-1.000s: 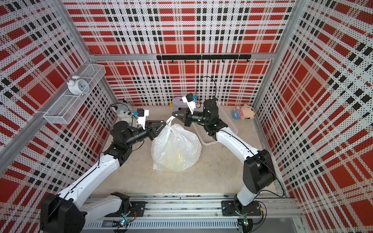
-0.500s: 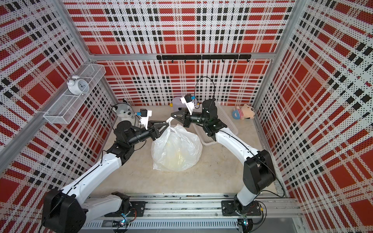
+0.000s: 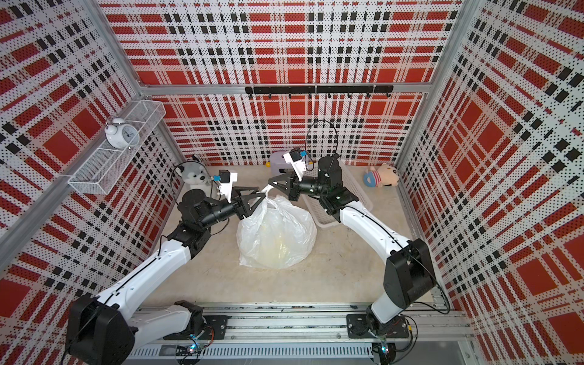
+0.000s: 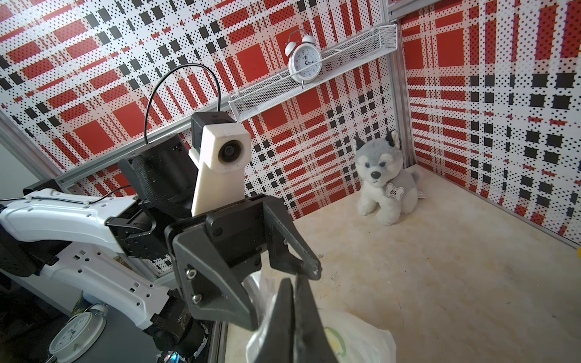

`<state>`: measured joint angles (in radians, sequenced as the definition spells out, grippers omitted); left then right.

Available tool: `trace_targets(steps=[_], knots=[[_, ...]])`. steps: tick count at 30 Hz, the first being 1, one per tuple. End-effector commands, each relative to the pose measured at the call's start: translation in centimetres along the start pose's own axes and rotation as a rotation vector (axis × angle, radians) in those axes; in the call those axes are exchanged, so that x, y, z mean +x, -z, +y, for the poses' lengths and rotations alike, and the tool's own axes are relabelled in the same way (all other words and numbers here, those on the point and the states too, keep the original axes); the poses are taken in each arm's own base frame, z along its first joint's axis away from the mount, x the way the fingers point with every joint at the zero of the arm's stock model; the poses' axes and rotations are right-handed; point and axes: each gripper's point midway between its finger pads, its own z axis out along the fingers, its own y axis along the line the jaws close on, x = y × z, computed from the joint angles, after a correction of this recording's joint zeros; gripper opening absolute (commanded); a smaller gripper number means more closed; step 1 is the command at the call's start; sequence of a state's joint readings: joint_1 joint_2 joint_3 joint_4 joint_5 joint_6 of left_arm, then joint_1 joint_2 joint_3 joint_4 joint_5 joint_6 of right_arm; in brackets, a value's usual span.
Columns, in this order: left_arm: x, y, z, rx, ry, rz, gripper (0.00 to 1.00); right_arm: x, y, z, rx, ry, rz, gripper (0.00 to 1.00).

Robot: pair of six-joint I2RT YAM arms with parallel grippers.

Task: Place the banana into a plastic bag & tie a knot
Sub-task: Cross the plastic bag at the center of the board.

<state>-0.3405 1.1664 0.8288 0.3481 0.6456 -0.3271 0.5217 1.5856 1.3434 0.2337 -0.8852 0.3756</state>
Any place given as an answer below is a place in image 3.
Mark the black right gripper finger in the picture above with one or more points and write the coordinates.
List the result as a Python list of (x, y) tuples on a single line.
[(282, 186), (282, 178)]

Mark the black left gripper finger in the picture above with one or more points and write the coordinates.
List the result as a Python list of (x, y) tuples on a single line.
[(246, 193), (250, 203)]

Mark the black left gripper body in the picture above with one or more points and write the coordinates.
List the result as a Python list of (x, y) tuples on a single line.
[(239, 207)]

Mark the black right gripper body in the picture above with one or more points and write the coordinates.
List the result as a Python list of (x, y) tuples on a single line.
[(295, 188)]

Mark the white perforated plastic basket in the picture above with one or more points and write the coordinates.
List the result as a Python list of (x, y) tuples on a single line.
[(321, 217)]

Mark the translucent white plastic bag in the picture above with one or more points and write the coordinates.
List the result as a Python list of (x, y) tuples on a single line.
[(277, 235)]

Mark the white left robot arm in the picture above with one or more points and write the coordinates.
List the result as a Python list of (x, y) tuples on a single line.
[(106, 328)]

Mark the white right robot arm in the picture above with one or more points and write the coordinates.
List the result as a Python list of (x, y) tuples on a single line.
[(409, 272)]

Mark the grey white husky plush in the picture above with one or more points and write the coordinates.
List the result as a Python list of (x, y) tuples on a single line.
[(195, 175)]

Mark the pink pig plush toy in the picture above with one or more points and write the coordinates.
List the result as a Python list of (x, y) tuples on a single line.
[(383, 175)]

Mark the white alarm clock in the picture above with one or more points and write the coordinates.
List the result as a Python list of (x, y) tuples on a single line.
[(122, 135)]

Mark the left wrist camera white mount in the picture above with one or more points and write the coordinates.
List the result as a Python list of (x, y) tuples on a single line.
[(225, 181)]

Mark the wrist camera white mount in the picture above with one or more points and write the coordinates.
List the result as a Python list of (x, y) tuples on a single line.
[(225, 181), (297, 158)]

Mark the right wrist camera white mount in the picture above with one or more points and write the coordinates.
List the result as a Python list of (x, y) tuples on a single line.
[(297, 158)]

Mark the black wall hook rail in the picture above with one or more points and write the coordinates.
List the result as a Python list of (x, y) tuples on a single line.
[(319, 89)]

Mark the white wire mesh shelf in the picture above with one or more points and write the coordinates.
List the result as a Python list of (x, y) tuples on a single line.
[(100, 172)]

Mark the metal base rail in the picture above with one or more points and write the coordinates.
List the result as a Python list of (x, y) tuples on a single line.
[(316, 333)]

